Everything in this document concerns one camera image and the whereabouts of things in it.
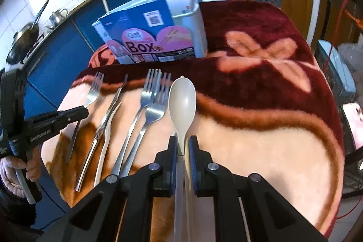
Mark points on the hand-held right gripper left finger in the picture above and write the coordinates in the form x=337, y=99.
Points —
x=173, y=162

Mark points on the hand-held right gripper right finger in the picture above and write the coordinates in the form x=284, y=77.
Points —
x=192, y=162

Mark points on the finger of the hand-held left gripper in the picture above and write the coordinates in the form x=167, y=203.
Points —
x=72, y=115

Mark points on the small steel fork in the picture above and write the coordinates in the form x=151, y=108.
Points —
x=93, y=91

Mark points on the steel serrated knife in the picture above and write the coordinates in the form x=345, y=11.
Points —
x=113, y=100

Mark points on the white plastic fork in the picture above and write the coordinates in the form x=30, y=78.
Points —
x=103, y=145

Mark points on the large steel fork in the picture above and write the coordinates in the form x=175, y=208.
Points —
x=154, y=114
x=147, y=89

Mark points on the white plastic spoon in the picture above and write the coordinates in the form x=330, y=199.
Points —
x=181, y=100

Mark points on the blue printed cardboard box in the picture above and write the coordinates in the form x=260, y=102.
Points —
x=136, y=23

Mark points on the white plastic container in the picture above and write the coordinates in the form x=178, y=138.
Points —
x=183, y=2

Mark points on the person's left forearm pink sleeve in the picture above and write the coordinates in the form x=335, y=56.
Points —
x=10, y=176

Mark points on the person's left hand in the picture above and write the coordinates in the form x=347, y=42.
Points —
x=32, y=171

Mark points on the gas stove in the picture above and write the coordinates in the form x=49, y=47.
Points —
x=34, y=46

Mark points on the blue lower kitchen cabinets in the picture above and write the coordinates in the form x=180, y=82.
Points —
x=62, y=43

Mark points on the red flowered plush blanket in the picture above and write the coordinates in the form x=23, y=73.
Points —
x=255, y=117

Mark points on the steel kettle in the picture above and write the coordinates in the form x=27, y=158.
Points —
x=58, y=18

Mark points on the black metal rack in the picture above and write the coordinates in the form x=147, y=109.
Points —
x=351, y=168

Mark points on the light blue plastic crate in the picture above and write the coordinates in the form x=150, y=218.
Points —
x=334, y=66

